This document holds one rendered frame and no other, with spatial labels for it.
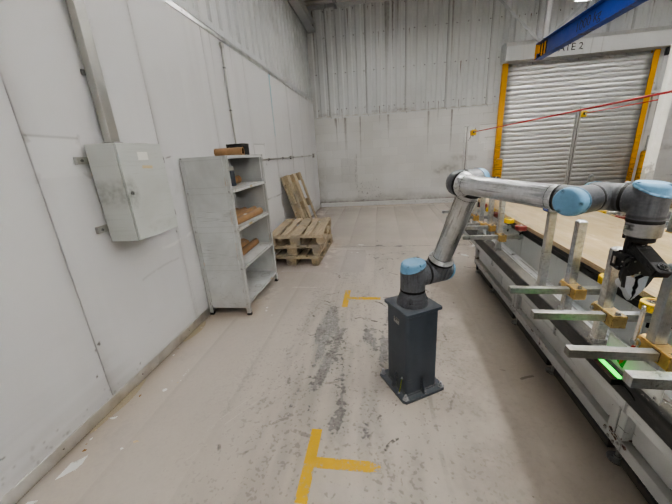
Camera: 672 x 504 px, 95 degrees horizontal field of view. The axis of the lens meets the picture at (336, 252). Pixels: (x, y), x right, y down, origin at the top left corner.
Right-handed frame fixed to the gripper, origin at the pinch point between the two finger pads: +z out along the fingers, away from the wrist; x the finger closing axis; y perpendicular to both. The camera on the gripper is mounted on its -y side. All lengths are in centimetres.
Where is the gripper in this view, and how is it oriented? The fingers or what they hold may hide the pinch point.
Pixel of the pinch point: (630, 297)
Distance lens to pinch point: 139.9
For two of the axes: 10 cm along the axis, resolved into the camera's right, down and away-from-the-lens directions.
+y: 1.6, -3.1, 9.4
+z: 0.6, 9.5, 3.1
